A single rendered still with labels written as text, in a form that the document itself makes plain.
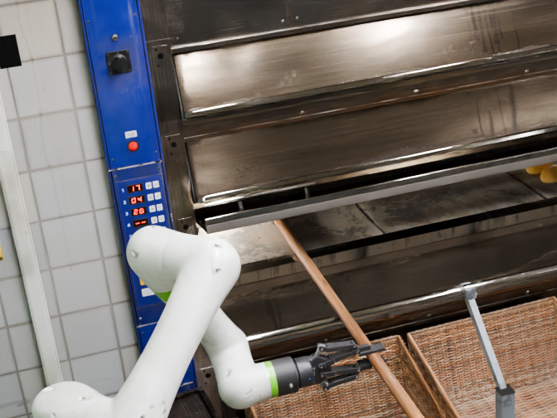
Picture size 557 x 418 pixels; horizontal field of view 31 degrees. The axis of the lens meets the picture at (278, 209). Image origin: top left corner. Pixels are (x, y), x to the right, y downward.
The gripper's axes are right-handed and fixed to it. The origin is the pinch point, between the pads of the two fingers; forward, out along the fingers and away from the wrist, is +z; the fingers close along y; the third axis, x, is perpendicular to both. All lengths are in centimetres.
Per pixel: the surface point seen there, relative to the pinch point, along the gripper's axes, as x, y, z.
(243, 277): -62, 2, -19
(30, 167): -61, -45, -75
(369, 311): -24.6, 2.0, 8.4
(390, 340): -58, 35, 26
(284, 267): -62, 2, -6
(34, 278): -59, -13, -80
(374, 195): -47, -22, 20
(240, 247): -79, 1, -15
